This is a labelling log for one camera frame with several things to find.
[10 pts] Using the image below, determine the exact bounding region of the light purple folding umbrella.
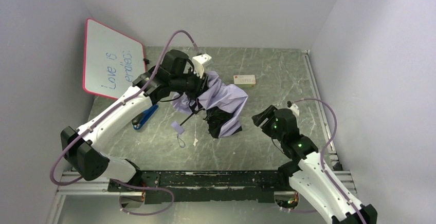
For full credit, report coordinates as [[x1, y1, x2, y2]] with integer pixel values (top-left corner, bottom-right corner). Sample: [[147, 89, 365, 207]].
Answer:
[[172, 71, 248, 139]]

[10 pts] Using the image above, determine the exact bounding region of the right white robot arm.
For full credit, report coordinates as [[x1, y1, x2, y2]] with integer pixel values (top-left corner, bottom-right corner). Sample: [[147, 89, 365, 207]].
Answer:
[[251, 105, 378, 223]]

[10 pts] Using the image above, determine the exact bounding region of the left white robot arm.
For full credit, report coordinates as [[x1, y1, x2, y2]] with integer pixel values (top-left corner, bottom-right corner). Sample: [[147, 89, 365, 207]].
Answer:
[[61, 49, 211, 182]]

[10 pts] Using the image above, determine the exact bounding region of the small white cardboard box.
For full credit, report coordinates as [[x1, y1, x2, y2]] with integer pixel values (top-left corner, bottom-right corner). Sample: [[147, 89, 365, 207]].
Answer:
[[233, 74, 256, 88]]

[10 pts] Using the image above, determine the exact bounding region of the blue whiteboard marker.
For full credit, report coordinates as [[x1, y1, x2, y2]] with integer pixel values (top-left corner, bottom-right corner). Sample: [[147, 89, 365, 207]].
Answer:
[[131, 105, 159, 130]]

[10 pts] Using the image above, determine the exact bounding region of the red framed whiteboard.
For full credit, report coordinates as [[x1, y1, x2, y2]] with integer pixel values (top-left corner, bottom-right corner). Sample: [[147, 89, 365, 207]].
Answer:
[[82, 18, 147, 99]]

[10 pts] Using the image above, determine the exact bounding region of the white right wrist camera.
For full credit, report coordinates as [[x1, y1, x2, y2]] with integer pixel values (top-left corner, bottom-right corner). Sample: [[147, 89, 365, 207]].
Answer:
[[287, 101, 300, 117]]

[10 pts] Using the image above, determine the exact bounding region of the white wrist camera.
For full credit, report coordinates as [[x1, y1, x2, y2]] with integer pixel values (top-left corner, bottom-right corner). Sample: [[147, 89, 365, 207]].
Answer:
[[287, 101, 300, 117], [192, 53, 212, 78]]

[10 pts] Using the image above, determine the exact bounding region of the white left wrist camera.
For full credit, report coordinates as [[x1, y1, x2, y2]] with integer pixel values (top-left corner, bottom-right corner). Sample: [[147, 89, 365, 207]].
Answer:
[[192, 53, 212, 78]]

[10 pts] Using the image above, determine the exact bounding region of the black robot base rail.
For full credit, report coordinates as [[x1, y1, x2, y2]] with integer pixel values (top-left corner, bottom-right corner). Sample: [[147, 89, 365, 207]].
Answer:
[[107, 170, 299, 208]]

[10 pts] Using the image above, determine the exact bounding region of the aluminium frame rail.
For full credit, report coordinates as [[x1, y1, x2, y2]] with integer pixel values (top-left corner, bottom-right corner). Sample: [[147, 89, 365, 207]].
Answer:
[[57, 171, 357, 196]]

